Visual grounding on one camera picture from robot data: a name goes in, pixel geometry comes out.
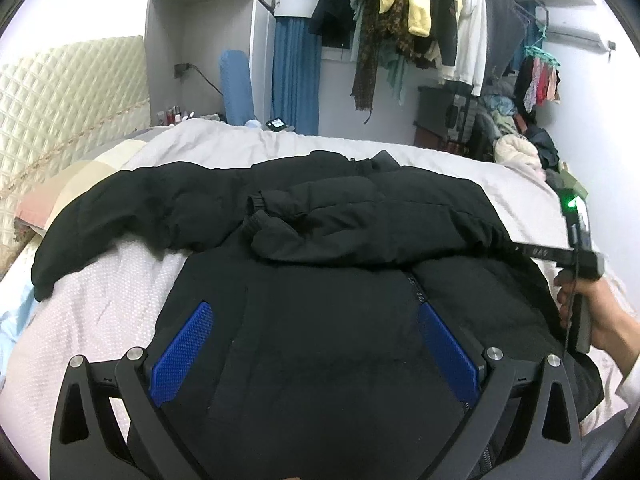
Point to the light blue cloth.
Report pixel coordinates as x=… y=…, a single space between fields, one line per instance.
x=12 y=320

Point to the green sock hanger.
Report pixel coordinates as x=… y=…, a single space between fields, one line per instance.
x=540 y=75

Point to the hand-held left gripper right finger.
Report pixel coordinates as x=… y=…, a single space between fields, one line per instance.
x=447 y=352

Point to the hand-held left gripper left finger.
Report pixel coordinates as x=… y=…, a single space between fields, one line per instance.
x=182 y=355

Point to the brown patterned scarf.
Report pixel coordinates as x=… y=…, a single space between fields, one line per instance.
x=370 y=55

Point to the small black device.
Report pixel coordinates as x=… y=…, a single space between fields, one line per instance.
x=276 y=124

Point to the dark cabinet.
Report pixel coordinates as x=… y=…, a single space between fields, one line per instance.
x=435 y=120

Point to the grey wall cabinet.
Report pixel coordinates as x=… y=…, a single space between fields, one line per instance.
x=200 y=20

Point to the white air conditioner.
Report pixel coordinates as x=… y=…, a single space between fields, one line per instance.
x=570 y=27

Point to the group of cosmetic bottles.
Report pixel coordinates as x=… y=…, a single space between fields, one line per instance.
x=175 y=115

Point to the blue rolled cushion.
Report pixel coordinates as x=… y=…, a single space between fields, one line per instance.
x=236 y=85

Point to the black padded jacket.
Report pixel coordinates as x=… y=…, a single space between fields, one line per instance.
x=320 y=320

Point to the pile of clothes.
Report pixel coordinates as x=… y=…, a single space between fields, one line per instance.
x=520 y=150

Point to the hanging black garment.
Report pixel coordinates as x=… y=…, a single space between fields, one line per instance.
x=442 y=15

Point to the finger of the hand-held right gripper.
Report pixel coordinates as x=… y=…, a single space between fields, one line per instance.
x=540 y=251

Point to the blue curtain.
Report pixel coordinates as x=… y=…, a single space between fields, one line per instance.
x=296 y=75

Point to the white hoodie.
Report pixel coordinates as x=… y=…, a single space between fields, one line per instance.
x=470 y=30

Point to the pastel patchwork pillow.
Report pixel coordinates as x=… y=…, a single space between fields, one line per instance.
x=75 y=180

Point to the dark grey coat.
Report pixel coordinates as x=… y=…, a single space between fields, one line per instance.
x=502 y=30

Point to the hanging black jacket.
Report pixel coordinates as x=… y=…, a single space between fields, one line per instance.
x=330 y=15

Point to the person's right hand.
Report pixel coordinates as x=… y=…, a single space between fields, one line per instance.
x=607 y=315

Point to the wall socket with charger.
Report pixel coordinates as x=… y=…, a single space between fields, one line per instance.
x=181 y=70

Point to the person's right forearm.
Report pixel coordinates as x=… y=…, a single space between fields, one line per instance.
x=629 y=360

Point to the cream quilted headboard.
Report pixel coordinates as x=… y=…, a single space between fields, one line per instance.
x=60 y=110

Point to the grey bed duvet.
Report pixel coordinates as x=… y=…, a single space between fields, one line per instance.
x=100 y=310

